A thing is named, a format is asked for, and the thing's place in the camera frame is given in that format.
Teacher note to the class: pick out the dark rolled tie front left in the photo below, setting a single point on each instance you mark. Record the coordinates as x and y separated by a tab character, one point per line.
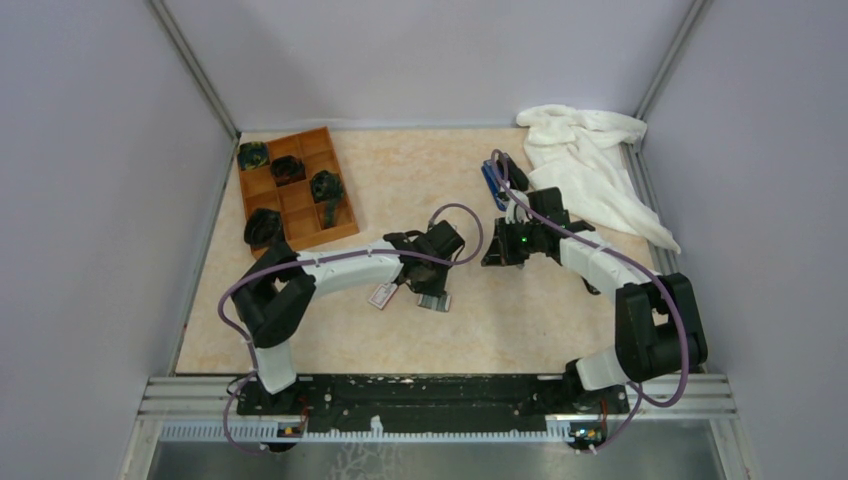
252	155

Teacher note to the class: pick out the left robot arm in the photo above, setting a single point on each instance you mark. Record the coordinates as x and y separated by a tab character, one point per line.
272	298

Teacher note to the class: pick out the dark rolled tie middle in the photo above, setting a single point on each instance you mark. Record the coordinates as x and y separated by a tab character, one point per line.
286	170

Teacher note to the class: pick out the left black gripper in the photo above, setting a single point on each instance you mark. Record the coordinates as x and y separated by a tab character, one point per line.
437	288

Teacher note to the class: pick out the dark rolled tie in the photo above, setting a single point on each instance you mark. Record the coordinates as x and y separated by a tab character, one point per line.
264	228
286	170
326	186
252	155

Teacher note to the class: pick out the black stapler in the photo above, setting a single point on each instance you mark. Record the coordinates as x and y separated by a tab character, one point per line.
591	289
511	173

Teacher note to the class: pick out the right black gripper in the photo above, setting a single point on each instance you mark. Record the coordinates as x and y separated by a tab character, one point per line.
500	252

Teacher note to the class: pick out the orange wooden divided tray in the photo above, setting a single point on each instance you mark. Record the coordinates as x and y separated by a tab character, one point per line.
306	223

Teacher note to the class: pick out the white towel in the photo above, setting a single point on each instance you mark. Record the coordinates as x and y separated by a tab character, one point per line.
579	152

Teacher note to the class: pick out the aluminium frame rail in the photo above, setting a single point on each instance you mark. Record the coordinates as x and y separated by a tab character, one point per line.
187	427

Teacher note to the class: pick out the blue stapler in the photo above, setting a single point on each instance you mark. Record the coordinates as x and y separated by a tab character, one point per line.
492	185

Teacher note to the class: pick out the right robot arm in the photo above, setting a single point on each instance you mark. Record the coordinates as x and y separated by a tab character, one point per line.
657	324

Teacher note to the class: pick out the dark rolled tie front right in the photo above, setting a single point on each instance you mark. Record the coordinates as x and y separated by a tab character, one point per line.
264	228

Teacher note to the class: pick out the dark rolled tie back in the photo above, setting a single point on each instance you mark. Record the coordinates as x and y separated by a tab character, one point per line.
326	186

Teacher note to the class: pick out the red white staple box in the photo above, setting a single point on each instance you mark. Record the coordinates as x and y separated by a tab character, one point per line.
382	295

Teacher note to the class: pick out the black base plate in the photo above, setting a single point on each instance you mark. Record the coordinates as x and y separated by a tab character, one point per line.
498	403

